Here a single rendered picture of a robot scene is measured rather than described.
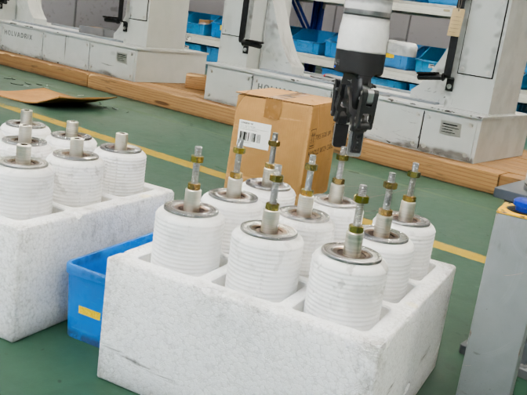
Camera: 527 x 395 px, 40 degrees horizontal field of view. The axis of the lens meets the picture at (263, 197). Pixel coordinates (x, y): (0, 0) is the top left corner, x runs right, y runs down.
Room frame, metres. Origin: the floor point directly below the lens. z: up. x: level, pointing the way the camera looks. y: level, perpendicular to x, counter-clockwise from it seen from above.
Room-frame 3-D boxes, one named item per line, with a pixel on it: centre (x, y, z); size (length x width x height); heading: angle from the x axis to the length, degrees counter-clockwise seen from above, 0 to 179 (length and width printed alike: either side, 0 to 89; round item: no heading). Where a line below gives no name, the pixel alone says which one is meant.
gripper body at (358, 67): (1.12, -0.11, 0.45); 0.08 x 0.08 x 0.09
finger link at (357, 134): (1.08, -0.13, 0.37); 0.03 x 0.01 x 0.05; 15
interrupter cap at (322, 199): (1.13, -0.11, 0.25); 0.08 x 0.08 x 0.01
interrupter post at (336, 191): (1.13, -0.11, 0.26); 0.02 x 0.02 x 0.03
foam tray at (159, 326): (1.02, -0.06, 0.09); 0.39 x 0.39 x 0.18; 65
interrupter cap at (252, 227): (0.91, -0.01, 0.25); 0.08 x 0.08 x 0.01
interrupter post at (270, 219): (0.91, -0.01, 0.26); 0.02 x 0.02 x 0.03
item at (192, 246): (0.96, 0.10, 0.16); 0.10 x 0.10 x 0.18
